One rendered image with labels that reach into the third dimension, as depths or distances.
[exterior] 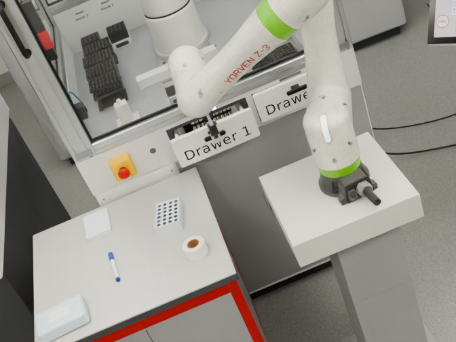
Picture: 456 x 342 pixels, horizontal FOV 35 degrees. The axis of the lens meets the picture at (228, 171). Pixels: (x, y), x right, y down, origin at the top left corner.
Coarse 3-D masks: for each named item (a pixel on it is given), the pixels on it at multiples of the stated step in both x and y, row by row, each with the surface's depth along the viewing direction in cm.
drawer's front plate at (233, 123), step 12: (228, 120) 237; (240, 120) 238; (252, 120) 239; (192, 132) 237; (204, 132) 237; (228, 132) 240; (240, 132) 241; (252, 132) 242; (180, 144) 238; (192, 144) 239; (204, 144) 240; (216, 144) 241; (228, 144) 242; (180, 156) 240; (192, 156) 241; (204, 156) 242
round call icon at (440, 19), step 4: (436, 16) 225; (440, 16) 224; (444, 16) 224; (448, 16) 223; (436, 20) 225; (440, 20) 224; (444, 20) 224; (448, 20) 223; (436, 24) 225; (440, 24) 224; (444, 24) 224; (448, 24) 223
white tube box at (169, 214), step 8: (168, 200) 235; (176, 200) 234; (160, 208) 233; (168, 208) 232; (176, 208) 231; (160, 216) 230; (168, 216) 228; (176, 216) 228; (160, 224) 227; (168, 224) 225; (176, 224) 225; (160, 232) 226; (168, 232) 227
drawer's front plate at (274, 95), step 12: (288, 84) 243; (300, 84) 244; (252, 96) 244; (264, 96) 243; (276, 96) 244; (288, 96) 246; (264, 108) 246; (276, 108) 247; (288, 108) 248; (264, 120) 248
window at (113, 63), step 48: (48, 0) 213; (96, 0) 216; (144, 0) 220; (192, 0) 223; (240, 0) 227; (48, 48) 220; (96, 48) 224; (144, 48) 228; (288, 48) 240; (96, 96) 233; (144, 96) 237
